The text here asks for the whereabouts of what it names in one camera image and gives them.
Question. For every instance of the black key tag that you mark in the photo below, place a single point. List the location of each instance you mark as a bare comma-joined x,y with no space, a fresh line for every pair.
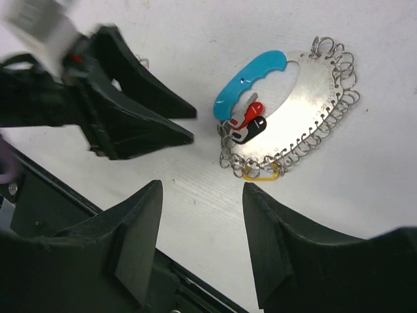
255,127

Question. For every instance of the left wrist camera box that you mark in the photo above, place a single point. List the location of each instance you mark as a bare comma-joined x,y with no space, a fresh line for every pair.
44,28

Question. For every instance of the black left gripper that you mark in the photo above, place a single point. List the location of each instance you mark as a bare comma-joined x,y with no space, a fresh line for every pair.
117,124

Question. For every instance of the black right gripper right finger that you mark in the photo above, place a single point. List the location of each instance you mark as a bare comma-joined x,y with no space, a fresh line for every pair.
300,265

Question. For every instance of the red key tag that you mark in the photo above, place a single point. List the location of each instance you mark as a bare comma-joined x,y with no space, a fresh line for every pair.
241,118

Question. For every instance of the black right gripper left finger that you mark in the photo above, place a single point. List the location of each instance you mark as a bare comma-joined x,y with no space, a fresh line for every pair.
102,264

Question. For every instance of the yellow key tag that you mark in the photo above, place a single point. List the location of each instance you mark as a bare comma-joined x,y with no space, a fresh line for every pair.
270,172

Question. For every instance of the metal key organizer blue handle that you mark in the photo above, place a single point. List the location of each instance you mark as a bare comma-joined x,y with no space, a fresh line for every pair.
322,95

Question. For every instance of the silver key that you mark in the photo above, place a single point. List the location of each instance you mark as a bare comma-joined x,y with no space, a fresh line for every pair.
239,135

